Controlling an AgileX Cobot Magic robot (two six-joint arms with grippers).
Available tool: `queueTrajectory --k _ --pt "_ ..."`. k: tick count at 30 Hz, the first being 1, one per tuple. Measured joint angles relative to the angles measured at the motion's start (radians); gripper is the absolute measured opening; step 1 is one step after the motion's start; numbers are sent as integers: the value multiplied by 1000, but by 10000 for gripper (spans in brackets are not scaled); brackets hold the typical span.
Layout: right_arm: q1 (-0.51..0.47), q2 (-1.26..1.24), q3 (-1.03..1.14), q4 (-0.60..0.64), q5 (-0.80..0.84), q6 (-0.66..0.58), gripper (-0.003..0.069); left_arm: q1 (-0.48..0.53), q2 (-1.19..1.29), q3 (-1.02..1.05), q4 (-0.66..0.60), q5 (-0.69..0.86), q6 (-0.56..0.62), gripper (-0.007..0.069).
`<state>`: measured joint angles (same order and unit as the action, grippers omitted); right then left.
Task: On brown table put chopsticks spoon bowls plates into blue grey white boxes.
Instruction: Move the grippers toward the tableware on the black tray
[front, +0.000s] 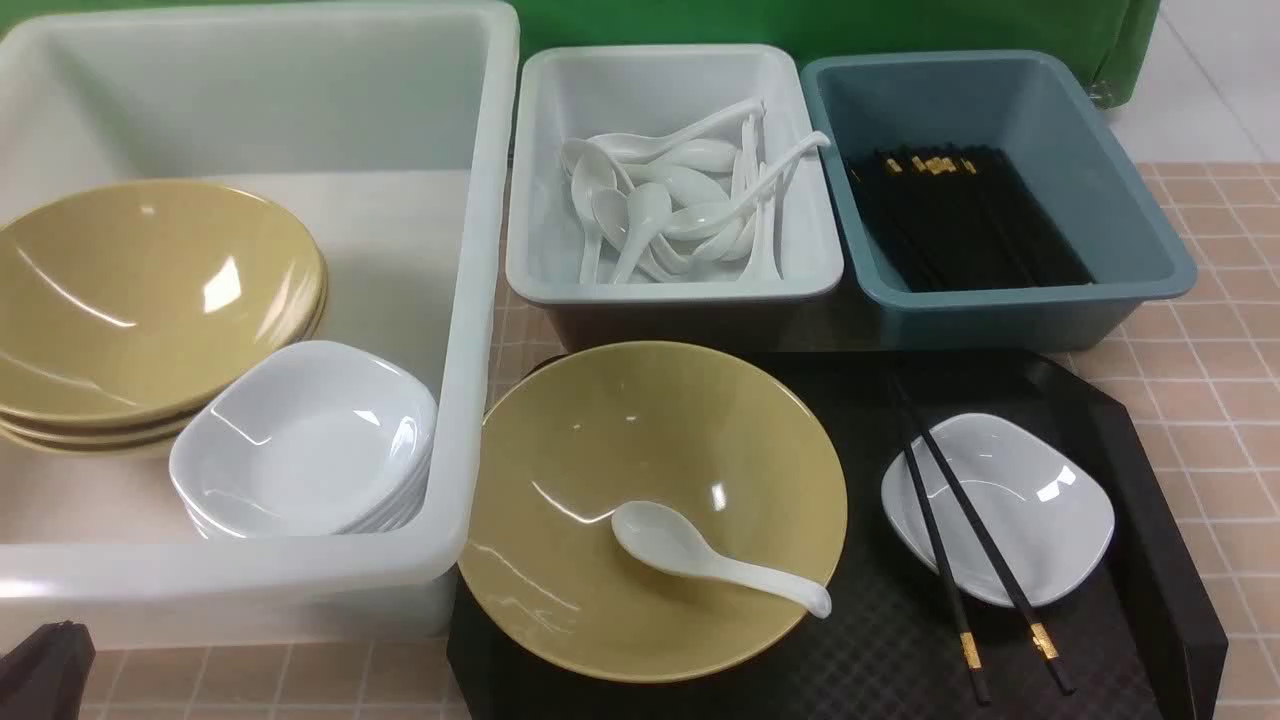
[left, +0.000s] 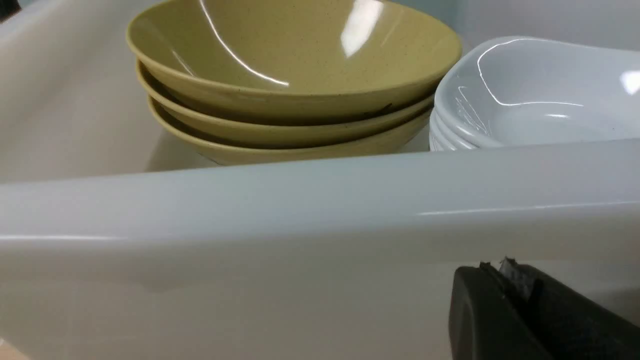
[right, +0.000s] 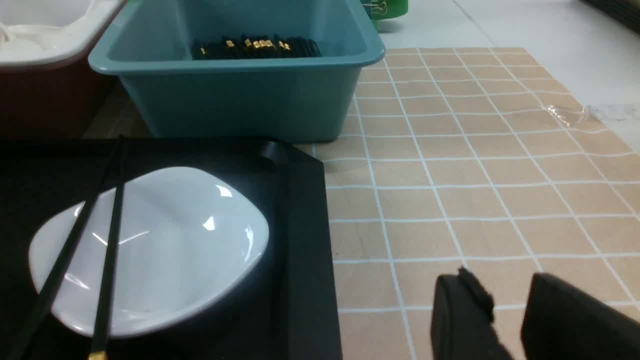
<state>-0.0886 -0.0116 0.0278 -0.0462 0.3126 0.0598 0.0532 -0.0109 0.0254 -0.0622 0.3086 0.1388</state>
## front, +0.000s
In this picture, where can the white spoon in tray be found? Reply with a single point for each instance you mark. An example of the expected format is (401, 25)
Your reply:
(630, 224)

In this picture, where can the stack of yellow bowls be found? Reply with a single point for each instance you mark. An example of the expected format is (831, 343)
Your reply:
(128, 307)

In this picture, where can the black serving tray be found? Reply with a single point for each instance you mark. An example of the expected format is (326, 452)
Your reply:
(1140, 636)

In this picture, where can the blue-grey chopstick tray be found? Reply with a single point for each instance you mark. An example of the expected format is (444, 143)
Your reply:
(1030, 106)

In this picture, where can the black chopstick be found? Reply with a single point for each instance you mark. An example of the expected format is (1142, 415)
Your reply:
(968, 643)
(1039, 635)

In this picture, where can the white spoon long handle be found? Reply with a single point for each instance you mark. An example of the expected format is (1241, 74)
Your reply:
(700, 221)

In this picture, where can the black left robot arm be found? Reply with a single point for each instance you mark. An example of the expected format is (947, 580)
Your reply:
(45, 675)

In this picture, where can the large translucent white bin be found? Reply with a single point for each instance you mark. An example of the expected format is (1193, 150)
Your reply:
(384, 126)

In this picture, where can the pile of black chopsticks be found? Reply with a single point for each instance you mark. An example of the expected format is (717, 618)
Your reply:
(960, 218)

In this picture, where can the white spoon upper tray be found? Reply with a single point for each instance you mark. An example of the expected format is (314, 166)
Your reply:
(635, 148)

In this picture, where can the yellow noodle bowl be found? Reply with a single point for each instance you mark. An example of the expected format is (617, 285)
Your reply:
(705, 433)

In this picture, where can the white square sauce dish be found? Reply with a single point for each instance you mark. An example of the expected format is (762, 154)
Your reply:
(1050, 519)

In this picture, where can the stack of white dishes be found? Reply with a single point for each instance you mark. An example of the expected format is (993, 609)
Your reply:
(320, 439)

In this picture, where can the white ceramic soup spoon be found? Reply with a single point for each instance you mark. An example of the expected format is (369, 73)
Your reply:
(665, 540)

